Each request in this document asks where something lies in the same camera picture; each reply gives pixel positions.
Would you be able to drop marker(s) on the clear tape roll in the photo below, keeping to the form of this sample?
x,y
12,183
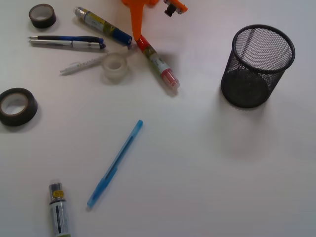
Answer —
x,y
114,66

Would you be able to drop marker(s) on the light blue ballpoint pen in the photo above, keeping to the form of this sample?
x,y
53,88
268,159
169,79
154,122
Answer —
x,y
113,167

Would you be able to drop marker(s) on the black mesh pen holder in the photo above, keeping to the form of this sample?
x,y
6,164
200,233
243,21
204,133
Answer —
x,y
259,57

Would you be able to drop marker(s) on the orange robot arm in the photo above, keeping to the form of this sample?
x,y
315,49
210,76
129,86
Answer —
x,y
144,2

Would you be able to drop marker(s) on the black capped marker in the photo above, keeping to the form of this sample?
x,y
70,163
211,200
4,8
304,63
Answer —
x,y
58,211

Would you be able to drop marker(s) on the blue black pen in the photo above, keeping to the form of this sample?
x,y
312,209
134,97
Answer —
x,y
70,38

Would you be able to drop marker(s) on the silver white pen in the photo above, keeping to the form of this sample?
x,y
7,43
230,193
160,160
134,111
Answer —
x,y
68,43

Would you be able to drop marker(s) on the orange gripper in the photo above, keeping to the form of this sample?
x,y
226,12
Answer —
x,y
136,12

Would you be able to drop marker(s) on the red marker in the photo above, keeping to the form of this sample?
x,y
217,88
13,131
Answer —
x,y
158,64

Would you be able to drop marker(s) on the black tape roll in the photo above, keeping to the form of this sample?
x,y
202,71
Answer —
x,y
42,16
23,116

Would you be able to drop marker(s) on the blue capped marker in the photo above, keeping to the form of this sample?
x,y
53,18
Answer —
x,y
102,25

